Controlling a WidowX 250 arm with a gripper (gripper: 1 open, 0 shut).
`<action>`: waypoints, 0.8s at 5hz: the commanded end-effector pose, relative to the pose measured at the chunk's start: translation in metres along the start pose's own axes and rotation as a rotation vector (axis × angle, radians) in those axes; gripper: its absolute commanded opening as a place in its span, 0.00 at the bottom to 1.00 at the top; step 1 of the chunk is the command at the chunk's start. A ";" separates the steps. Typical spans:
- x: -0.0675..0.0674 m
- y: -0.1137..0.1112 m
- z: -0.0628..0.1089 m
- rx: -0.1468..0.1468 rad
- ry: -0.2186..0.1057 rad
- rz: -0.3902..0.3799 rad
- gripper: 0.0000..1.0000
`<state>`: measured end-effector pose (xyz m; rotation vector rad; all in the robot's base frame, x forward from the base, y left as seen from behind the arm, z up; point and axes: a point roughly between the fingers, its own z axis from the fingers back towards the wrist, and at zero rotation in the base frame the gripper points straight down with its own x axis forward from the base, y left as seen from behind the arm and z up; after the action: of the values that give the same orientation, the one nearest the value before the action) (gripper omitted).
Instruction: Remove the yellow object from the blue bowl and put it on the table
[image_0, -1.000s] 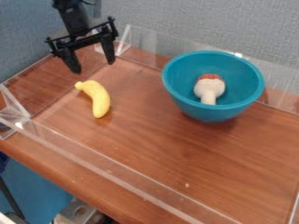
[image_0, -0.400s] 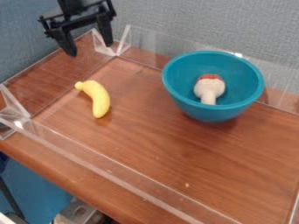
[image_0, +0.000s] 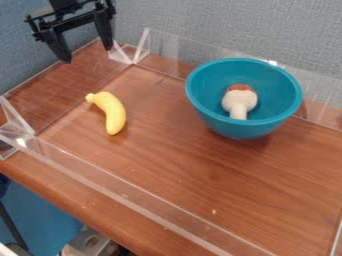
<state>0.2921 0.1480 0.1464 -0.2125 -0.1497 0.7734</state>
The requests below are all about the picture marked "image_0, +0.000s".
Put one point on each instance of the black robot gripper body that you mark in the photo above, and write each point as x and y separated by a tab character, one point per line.
67	14

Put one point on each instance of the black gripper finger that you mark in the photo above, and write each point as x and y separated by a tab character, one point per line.
103	28
58	45

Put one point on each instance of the yellow toy banana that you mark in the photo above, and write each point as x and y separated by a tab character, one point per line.
113	108

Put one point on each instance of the blue plastic bowl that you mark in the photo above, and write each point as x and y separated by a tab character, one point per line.
278	90

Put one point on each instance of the clear acrylic table barrier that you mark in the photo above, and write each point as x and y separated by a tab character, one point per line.
167	187

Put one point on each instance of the white red toy mushroom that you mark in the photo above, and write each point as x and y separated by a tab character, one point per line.
239	100

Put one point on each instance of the grey metal bracket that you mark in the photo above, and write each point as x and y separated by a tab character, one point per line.
90	243

